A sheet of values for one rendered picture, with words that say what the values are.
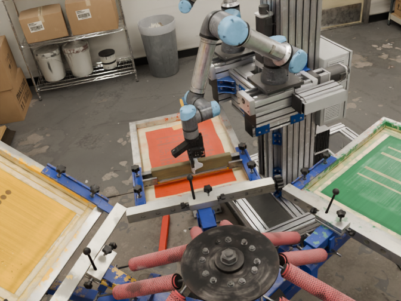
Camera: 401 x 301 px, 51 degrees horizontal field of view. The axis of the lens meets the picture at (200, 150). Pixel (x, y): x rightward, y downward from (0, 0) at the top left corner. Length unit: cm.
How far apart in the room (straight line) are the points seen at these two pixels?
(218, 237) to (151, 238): 187
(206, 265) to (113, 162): 283
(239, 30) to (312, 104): 67
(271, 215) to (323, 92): 101
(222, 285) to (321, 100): 134
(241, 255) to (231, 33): 94
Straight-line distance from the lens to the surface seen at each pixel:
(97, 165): 407
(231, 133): 239
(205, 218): 182
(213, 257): 133
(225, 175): 215
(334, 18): 643
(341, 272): 298
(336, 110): 285
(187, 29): 572
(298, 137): 286
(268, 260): 132
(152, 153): 238
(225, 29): 182
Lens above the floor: 234
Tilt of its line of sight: 36 degrees down
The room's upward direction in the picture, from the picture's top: 8 degrees counter-clockwise
